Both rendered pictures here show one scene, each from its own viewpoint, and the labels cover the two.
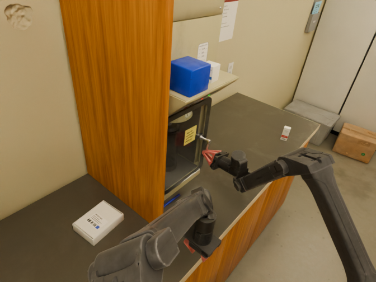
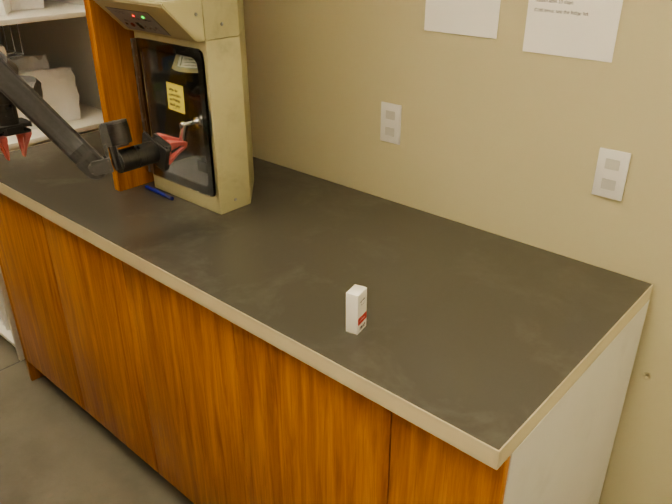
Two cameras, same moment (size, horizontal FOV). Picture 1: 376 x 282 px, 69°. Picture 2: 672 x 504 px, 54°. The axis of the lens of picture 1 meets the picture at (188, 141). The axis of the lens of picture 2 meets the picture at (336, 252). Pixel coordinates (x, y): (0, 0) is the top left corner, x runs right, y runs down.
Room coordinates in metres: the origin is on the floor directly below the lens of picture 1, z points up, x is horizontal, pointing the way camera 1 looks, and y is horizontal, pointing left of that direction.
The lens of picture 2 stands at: (1.57, -1.72, 1.68)
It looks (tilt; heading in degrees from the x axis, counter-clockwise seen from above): 27 degrees down; 95
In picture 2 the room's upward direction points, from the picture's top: straight up
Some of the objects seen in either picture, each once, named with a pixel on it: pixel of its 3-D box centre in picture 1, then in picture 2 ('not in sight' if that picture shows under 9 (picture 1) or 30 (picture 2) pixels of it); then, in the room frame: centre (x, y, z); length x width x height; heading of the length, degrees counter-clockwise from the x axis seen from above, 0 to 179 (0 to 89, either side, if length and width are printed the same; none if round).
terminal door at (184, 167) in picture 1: (184, 148); (174, 117); (0.95, 0.01, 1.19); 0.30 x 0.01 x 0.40; 143
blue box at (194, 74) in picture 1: (188, 76); not in sight; (0.86, 0.02, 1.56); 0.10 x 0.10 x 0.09; 54
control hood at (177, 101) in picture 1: (201, 95); (146, 16); (0.92, -0.03, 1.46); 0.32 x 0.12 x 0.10; 144
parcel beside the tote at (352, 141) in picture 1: (355, 142); not in sight; (2.85, -2.03, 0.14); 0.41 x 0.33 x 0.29; 60
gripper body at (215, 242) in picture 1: (202, 233); (6, 116); (0.52, -0.07, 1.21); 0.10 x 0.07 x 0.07; 53
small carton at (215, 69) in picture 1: (210, 71); not in sight; (0.95, -0.05, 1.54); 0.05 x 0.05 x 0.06; 58
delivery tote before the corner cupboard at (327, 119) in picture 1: (308, 122); not in sight; (3.18, -1.54, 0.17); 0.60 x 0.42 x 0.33; 52
